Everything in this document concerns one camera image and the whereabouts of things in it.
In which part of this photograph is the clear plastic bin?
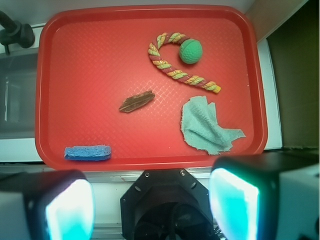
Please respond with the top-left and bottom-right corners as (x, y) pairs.
(0, 48), (38, 140)

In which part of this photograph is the green rubber ball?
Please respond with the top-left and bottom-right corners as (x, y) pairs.
(179, 38), (203, 65)

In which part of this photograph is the red plastic tray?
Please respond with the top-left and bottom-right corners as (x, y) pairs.
(35, 5), (268, 171)

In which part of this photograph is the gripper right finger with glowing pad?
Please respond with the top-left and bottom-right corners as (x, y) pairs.
(208, 151), (320, 240)

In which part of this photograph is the brown wood chip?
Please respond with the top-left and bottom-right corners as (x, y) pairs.
(118, 90), (156, 113)

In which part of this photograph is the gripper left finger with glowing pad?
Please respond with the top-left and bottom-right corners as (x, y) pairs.
(0, 170), (95, 240)

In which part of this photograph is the teal cloth rag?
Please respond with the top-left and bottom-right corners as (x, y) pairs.
(180, 96), (246, 156)

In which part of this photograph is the multicolour twisted rope toy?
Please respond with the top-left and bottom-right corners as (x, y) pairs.
(148, 32), (222, 94)

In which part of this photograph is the blue sponge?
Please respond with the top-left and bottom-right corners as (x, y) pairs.
(64, 145), (112, 161)

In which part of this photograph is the black octagonal mount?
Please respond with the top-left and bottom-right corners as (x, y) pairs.
(120, 169), (219, 240)

